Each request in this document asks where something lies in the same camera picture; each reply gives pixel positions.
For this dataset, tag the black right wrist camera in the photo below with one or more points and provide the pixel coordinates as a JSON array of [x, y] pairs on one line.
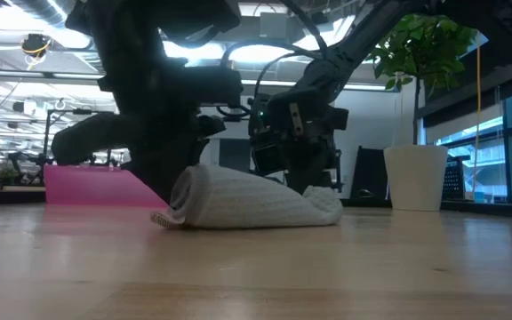
[[267, 157]]

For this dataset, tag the black ceiling dome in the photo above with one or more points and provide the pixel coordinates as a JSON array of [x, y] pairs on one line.
[[36, 44]]

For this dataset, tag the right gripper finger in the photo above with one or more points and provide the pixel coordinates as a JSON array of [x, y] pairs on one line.
[[305, 169]]

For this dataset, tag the grey waffle microfiber towel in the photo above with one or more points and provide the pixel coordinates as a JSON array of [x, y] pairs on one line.
[[256, 200]]

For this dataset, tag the black perforated bin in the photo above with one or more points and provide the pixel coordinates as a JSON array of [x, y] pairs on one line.
[[455, 178]]

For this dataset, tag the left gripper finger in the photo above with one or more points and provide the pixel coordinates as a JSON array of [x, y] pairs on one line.
[[158, 151]]

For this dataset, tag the white plant pot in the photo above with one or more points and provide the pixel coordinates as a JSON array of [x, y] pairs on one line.
[[416, 178]]

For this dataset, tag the long ceiling strip light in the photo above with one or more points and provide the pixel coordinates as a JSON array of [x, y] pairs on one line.
[[362, 86]]

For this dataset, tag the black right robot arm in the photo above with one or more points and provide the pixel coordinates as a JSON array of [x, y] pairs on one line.
[[358, 35]]

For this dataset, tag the black chair back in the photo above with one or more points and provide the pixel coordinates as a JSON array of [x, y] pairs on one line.
[[369, 173]]

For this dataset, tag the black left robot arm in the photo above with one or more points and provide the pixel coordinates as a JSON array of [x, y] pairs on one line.
[[127, 35]]

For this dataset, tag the pink plastic basket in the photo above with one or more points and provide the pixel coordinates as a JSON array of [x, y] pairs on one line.
[[96, 186]]

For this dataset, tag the green leafy plant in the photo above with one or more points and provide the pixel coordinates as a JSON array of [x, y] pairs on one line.
[[420, 44]]

